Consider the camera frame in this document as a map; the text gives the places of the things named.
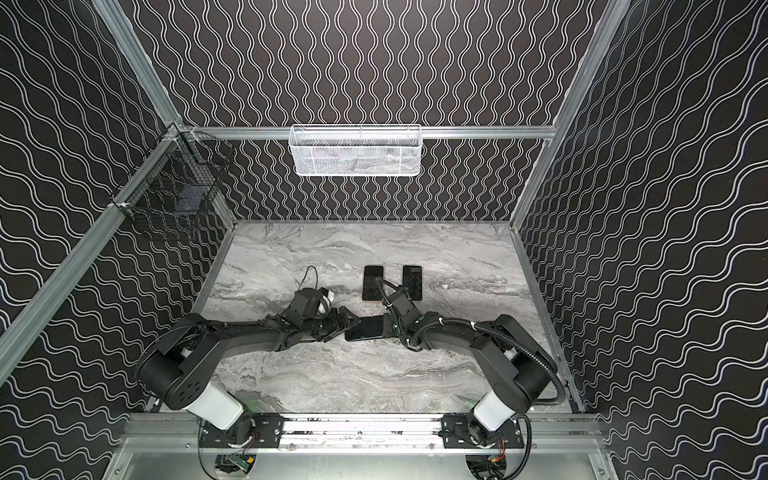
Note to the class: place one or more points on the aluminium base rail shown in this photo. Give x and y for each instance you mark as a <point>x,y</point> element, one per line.
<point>313,433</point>

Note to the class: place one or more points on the light blue phone case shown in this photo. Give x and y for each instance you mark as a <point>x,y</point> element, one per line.
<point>414,281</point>

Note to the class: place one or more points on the aluminium corner post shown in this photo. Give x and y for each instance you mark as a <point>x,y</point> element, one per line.
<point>611,19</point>
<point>131,48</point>

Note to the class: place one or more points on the aluminium corner post left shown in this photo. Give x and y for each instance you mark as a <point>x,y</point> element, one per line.
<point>131,48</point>

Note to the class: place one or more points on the white wire mesh basket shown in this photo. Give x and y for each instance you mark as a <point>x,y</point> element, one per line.
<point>355,157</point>

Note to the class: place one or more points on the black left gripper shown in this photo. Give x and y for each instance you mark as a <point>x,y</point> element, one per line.
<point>327,325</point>

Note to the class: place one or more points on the aluminium back crossbar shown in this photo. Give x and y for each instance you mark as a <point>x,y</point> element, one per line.
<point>378,132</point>

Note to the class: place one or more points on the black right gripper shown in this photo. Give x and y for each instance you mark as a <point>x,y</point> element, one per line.
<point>398,324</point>

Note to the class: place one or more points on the aluminium corner post right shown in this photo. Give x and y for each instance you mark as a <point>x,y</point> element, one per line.
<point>611,19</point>

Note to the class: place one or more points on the black phone blue edge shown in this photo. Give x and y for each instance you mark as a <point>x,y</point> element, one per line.
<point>366,329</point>

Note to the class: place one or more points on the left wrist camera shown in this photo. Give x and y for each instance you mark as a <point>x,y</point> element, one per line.
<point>327,297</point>

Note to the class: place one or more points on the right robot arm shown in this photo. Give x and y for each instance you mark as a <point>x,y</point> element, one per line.
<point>519,371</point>

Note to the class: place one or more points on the black wire mesh basket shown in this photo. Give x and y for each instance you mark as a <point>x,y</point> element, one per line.
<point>176,202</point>

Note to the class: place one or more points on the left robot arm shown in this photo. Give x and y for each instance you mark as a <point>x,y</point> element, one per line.
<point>178,368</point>

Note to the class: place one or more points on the black phone purple edge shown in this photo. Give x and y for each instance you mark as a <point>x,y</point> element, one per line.
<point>372,283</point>

